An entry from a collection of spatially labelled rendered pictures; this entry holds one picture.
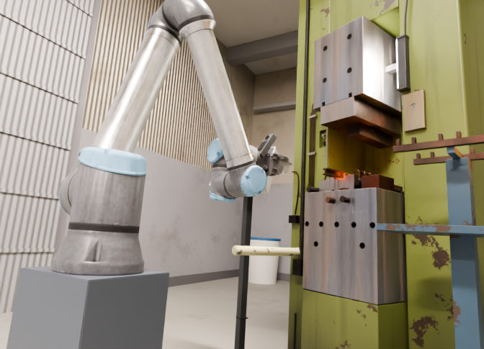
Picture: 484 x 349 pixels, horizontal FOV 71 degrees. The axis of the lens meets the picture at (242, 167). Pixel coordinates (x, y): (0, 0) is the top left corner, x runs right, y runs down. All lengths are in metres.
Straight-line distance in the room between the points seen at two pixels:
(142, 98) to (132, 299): 0.56
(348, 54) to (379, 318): 1.18
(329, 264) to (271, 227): 4.39
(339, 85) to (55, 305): 1.48
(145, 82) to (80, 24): 2.80
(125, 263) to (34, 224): 2.57
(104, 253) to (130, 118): 0.42
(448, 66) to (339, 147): 0.66
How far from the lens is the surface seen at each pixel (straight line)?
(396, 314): 1.59
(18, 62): 3.38
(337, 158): 1.96
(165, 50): 1.14
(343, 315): 1.56
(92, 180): 0.79
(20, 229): 3.26
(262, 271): 5.27
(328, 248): 1.59
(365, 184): 1.57
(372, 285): 1.47
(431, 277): 1.58
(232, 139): 1.03
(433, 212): 1.57
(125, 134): 1.01
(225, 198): 1.14
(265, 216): 5.99
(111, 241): 0.77
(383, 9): 2.02
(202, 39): 1.07
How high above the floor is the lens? 0.70
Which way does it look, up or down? 11 degrees up
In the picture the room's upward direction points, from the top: 4 degrees clockwise
